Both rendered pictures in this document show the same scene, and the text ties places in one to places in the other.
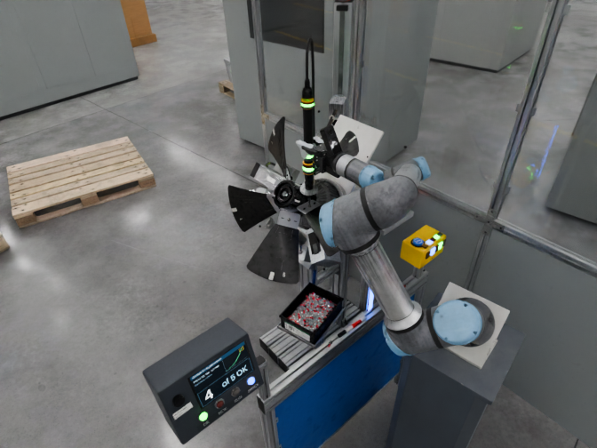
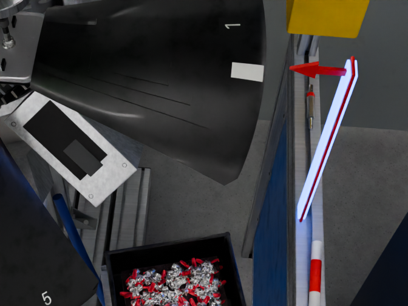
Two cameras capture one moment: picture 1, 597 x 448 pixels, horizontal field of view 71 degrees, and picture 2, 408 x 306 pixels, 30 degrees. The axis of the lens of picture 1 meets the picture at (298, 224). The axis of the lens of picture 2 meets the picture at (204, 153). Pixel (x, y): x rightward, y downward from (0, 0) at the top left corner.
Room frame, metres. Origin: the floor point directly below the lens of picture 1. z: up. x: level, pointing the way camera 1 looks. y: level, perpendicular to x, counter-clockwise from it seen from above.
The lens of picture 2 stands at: (0.91, 0.21, 1.79)
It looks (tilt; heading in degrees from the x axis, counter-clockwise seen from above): 58 degrees down; 308
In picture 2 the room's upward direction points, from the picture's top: 6 degrees clockwise
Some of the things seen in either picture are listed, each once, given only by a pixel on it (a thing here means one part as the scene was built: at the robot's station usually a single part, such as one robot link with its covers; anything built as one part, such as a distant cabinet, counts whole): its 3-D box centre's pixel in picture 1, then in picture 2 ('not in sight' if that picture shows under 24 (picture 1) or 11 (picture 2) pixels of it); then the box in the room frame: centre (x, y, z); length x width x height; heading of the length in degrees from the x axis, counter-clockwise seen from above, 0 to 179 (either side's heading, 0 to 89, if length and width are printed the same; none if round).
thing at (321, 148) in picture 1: (330, 159); not in sight; (1.28, -0.12, 1.44); 0.12 x 0.08 x 0.09; 39
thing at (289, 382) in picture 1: (353, 332); (305, 294); (1.02, -0.20, 0.82); 0.90 x 0.04 x 0.08; 129
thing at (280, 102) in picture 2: (408, 339); (269, 176); (1.29, -0.53, 0.39); 0.04 x 0.04 x 0.78; 39
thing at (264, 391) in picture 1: (262, 378); not in sight; (0.75, 0.13, 0.96); 0.03 x 0.03 x 0.20; 39
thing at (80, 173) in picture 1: (80, 176); not in sight; (3.60, 2.14, 0.07); 1.20 x 1.00 x 0.15; 121
